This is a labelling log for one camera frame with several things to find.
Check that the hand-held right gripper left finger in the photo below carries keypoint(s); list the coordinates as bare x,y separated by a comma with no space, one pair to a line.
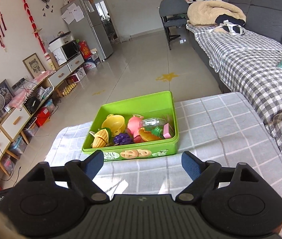
95,163

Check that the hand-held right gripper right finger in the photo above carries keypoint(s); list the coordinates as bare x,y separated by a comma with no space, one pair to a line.
192,164

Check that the yellow toy corn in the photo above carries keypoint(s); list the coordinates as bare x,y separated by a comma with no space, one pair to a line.
100,138

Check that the cream starfish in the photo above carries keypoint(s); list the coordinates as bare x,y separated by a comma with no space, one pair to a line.
93,132

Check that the purple toy grapes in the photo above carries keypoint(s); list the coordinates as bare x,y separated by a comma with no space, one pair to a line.
123,139

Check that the pink cartoon card box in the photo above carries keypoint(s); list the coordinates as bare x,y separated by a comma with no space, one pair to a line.
168,130

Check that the yellow toy pot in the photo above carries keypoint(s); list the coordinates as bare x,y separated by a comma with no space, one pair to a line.
113,124

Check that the green ribbed toy piece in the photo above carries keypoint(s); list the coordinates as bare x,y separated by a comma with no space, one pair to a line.
159,130

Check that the orange plastic bowl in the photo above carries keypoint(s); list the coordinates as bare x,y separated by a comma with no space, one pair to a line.
148,135

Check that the pink cartoon animal toy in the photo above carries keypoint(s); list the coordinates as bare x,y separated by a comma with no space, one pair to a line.
133,124

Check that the clear plastic case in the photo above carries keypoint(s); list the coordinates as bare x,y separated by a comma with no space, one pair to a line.
151,122

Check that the green plastic storage box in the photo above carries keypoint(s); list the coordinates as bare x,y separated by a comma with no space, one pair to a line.
136,102

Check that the grey checked tablecloth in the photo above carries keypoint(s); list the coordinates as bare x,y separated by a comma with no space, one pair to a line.
230,134

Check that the clear storage bin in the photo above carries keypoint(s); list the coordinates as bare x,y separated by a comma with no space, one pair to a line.
19,145

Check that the red storage bin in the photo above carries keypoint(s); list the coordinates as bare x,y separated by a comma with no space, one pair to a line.
42,117

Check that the row of small yellow items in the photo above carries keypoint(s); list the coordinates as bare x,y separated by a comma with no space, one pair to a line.
69,89

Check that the white wooden cabinet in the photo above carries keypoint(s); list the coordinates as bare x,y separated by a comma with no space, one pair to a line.
15,122

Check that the yellow star floor sticker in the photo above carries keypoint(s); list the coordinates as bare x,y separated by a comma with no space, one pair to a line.
168,77

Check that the white red printed box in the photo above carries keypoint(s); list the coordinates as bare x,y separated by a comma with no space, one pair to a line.
78,73

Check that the pink lace cloth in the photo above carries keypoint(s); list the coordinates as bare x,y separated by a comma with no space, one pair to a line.
21,95

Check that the blue printed box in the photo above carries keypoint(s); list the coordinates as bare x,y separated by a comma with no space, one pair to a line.
91,63

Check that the dark framed picture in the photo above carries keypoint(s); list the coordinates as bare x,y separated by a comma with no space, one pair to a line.
3,89

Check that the red gift box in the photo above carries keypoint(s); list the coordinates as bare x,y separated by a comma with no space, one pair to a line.
84,49

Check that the framed cartoon picture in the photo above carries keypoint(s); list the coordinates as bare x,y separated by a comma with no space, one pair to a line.
33,66

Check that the grey checked sofa cover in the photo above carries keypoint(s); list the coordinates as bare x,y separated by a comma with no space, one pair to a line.
243,59

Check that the white printer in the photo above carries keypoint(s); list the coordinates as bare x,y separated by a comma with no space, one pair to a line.
61,39

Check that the silver refrigerator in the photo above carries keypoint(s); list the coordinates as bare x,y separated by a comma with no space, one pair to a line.
96,29

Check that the black and white garment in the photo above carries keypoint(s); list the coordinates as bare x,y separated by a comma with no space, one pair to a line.
226,18

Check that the white paper sheet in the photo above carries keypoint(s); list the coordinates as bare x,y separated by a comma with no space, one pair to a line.
78,12
69,15

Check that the beige blanket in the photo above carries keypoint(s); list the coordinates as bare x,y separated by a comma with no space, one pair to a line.
210,12

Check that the grey chair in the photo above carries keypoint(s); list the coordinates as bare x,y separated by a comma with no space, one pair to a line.
173,7

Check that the grey sofa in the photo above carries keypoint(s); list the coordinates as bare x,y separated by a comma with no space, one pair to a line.
267,7

